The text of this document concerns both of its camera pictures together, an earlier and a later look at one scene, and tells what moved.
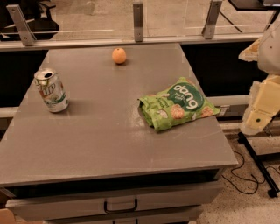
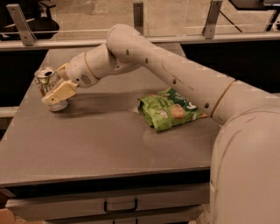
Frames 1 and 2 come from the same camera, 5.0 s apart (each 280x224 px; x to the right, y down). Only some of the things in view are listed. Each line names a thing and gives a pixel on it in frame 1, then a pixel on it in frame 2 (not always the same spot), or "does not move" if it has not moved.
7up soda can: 52,90 does not move
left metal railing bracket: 24,30 does not move
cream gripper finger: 263,105 to 66,89
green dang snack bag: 181,102 does not move
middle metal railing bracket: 138,22 does not move
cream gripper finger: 250,53 to 61,72
